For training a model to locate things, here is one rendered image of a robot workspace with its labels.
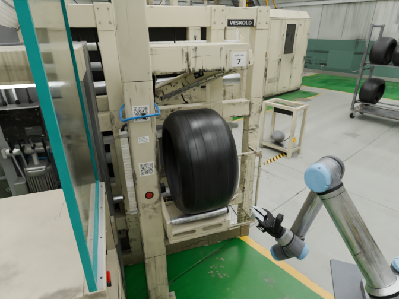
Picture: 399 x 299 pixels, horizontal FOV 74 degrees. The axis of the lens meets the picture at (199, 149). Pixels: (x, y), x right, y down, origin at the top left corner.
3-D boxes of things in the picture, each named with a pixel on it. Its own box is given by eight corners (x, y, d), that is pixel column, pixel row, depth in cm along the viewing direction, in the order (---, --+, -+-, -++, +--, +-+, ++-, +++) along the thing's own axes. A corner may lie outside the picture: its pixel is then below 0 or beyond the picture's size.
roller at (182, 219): (170, 228, 144) (169, 221, 142) (168, 222, 148) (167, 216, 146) (228, 215, 154) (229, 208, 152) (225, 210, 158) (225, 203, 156)
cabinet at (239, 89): (240, 118, 601) (243, 60, 549) (221, 112, 641) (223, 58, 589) (264, 110, 655) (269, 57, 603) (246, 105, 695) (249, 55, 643)
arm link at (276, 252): (286, 254, 157) (301, 250, 147) (275, 265, 150) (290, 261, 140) (276, 240, 159) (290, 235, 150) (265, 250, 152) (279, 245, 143)
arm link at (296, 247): (295, 263, 141) (309, 259, 134) (277, 248, 141) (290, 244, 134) (299, 248, 147) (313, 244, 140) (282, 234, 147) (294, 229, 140)
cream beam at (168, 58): (147, 76, 141) (145, 46, 135) (141, 69, 163) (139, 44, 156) (249, 70, 158) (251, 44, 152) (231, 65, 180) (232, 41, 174)
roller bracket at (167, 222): (167, 237, 141) (166, 222, 137) (154, 196, 176) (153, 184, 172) (173, 235, 142) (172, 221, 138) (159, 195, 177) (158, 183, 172)
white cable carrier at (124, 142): (130, 215, 143) (119, 131, 123) (129, 209, 147) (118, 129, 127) (139, 213, 144) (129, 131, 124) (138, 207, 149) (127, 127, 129)
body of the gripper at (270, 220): (254, 226, 142) (271, 240, 142) (263, 222, 135) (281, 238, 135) (260, 215, 146) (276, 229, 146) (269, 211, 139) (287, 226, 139)
